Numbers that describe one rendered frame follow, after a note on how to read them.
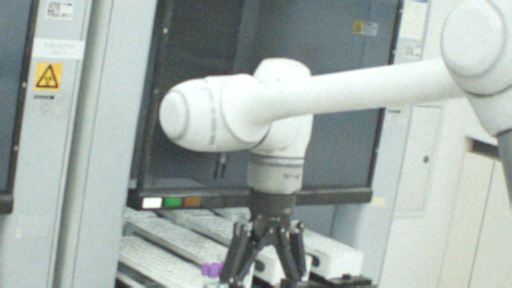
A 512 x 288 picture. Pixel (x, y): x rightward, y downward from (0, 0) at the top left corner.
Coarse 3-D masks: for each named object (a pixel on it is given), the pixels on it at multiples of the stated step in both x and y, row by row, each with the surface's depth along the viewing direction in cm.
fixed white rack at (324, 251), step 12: (240, 216) 266; (312, 240) 256; (324, 240) 257; (312, 252) 249; (324, 252) 247; (336, 252) 249; (348, 252) 251; (360, 252) 251; (312, 264) 258; (324, 264) 246; (336, 264) 246; (348, 264) 249; (360, 264) 251; (324, 276) 246; (336, 276) 247
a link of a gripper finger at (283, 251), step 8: (280, 232) 198; (280, 240) 199; (288, 240) 200; (280, 248) 201; (288, 248) 201; (280, 256) 202; (288, 256) 201; (280, 264) 204; (288, 264) 202; (288, 272) 203; (296, 272) 203; (296, 280) 203
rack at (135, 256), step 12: (132, 240) 233; (120, 252) 223; (132, 252) 225; (144, 252) 226; (156, 252) 228; (120, 264) 229; (132, 264) 220; (144, 264) 218; (156, 264) 220; (168, 264) 221; (180, 264) 222; (120, 276) 223; (132, 276) 223; (144, 276) 224; (156, 276) 214; (168, 276) 214; (180, 276) 214; (192, 276) 216
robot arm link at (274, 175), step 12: (252, 156) 195; (264, 156) 194; (252, 168) 195; (264, 168) 194; (276, 168) 193; (288, 168) 194; (300, 168) 196; (252, 180) 195; (264, 180) 194; (276, 180) 194; (288, 180) 194; (300, 180) 197; (264, 192) 196; (276, 192) 195; (288, 192) 196
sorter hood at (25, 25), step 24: (0, 0) 187; (24, 0) 190; (0, 24) 188; (24, 24) 191; (0, 48) 190; (24, 48) 192; (0, 72) 191; (24, 72) 193; (0, 96) 192; (24, 96) 194; (0, 120) 193; (0, 144) 194; (0, 168) 196; (0, 192) 197
